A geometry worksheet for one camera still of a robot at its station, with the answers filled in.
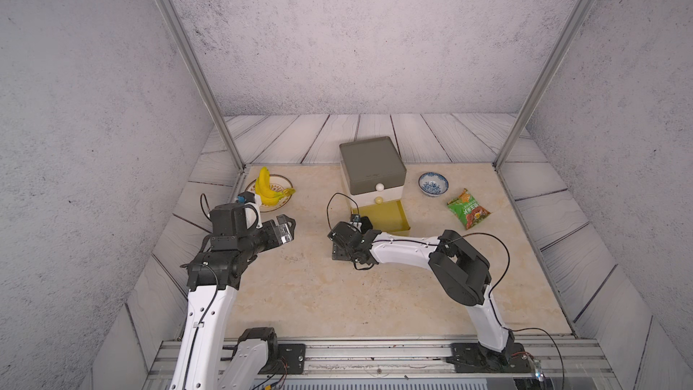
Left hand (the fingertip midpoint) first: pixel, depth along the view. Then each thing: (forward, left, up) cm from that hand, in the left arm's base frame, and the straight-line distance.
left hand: (285, 224), depth 72 cm
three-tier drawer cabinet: (+22, -26, -5) cm, 34 cm away
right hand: (+4, -15, -24) cm, 28 cm away
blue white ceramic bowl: (+33, -51, -22) cm, 65 cm away
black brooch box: (+14, -23, -23) cm, 35 cm away
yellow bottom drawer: (+18, -32, -23) cm, 43 cm away
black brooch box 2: (-5, -16, -5) cm, 17 cm away
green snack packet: (+18, -60, -19) cm, 65 cm away
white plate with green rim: (+37, +13, -25) cm, 46 cm away
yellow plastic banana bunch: (+27, +14, -20) cm, 36 cm away
